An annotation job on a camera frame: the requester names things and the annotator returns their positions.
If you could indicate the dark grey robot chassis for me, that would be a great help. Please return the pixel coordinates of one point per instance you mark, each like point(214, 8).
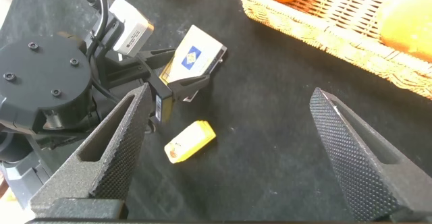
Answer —
point(20, 183)

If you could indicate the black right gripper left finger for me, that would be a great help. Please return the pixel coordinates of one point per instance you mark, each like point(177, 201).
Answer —
point(101, 173)

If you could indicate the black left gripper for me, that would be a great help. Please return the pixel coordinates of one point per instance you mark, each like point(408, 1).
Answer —
point(165, 106)

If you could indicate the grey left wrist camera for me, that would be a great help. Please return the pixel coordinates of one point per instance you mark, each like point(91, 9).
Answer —
point(133, 28)

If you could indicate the wicker basket with food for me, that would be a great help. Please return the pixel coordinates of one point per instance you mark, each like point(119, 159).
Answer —
point(337, 31)

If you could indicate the small yellow block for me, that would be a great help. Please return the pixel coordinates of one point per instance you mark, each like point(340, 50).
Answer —
point(189, 141)

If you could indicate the playing card box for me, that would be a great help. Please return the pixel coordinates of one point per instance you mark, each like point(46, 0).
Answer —
point(192, 58)

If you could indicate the brown bread bun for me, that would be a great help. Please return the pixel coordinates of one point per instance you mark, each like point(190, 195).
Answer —
point(408, 25)

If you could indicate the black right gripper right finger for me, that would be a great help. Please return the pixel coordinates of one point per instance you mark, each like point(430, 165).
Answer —
point(364, 170)

